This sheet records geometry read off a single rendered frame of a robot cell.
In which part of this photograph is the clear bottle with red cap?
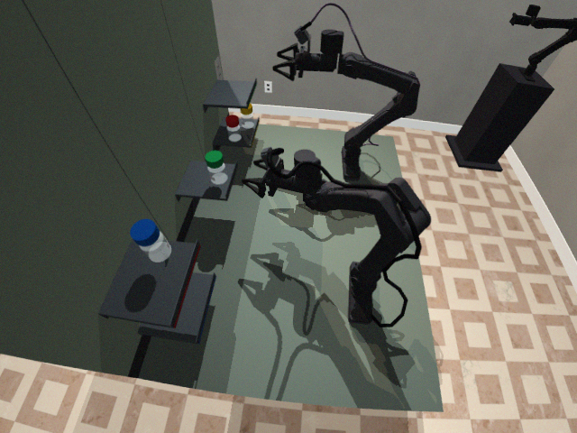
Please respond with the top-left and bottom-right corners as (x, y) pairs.
(225, 115), (242, 142)

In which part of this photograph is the clear glass bottle with yellow cap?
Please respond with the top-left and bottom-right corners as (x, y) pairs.
(240, 104), (254, 129)

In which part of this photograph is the white bottle with blue cap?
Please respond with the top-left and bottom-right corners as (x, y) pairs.
(130, 219), (171, 263)

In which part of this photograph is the clear bottle with green cap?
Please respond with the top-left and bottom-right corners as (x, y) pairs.
(205, 151), (227, 185)

